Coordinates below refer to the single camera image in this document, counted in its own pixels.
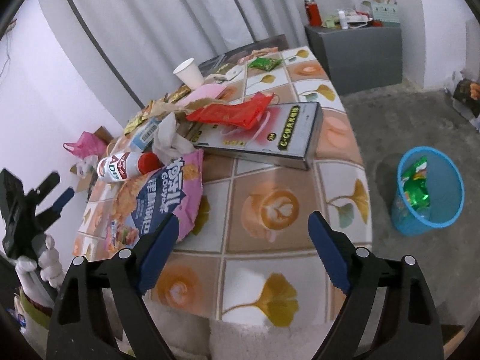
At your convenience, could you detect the pink blue snack bag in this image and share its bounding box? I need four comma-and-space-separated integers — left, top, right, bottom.
106, 150, 203, 255

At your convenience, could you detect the green snack bag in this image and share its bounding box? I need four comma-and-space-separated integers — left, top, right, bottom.
401, 156, 431, 211

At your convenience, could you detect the red cap milk bottle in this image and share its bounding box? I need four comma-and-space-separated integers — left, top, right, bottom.
97, 152, 163, 183

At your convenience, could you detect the white tissue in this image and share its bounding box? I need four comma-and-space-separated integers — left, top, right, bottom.
152, 113, 195, 165

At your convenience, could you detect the red snack wrapper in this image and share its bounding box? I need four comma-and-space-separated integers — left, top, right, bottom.
186, 92, 274, 130

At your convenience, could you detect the light blue carton box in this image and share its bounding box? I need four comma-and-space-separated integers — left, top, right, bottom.
128, 118, 160, 152

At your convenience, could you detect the blue mesh trash bin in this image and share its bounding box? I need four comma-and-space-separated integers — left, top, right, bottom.
391, 146, 465, 236

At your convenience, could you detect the white gloved left hand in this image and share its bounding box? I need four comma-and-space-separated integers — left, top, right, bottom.
16, 235, 64, 309

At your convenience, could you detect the patterned tablecloth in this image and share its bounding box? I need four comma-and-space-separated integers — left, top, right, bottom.
73, 46, 372, 328

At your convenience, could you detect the pink plastic bag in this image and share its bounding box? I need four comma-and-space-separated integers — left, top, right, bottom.
63, 132, 107, 159

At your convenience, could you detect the long grey printed box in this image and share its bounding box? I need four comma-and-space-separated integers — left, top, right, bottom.
188, 102, 323, 170

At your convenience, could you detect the gold snack packet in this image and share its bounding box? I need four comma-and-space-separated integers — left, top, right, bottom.
124, 111, 150, 136

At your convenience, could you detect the grey curtain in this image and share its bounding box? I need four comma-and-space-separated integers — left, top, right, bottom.
35, 0, 395, 121

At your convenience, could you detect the white paper cup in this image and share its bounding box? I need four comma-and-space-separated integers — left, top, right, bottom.
173, 58, 205, 90

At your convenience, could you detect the grey cabinet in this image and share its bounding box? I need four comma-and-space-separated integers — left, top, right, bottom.
305, 25, 403, 95

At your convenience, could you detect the small green snack packet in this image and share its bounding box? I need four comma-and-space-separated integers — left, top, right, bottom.
248, 57, 282, 72

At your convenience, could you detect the dark poster board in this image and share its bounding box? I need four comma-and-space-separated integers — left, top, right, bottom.
199, 34, 289, 77

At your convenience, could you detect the small white bottle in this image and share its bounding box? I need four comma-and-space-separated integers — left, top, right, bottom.
337, 10, 349, 29

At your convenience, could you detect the red thermos bottle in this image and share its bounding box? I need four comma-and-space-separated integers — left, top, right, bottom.
304, 0, 322, 27

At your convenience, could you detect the mint green desk calendar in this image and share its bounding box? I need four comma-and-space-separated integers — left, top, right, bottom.
370, 2, 400, 24

